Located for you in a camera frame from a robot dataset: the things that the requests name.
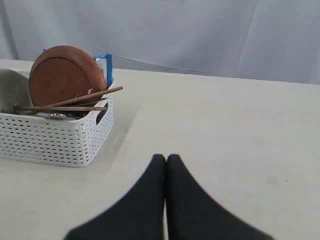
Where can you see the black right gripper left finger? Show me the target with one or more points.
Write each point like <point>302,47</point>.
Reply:
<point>138,215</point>

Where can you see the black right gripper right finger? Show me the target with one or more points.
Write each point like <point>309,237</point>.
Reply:
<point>193,215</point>

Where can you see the silver table knife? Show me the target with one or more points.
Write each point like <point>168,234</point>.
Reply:
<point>52,116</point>

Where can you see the white perforated plastic basket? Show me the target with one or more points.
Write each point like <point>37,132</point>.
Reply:
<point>70,143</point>

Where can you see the blue snack packet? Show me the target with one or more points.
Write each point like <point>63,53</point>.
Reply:
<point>105,62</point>

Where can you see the brown round plate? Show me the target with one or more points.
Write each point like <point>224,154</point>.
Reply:
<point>62,73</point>

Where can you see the white ceramic bowl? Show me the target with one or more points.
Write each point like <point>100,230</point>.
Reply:
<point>14,91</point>

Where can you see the white backdrop curtain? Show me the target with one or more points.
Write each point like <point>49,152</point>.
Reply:
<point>276,40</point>

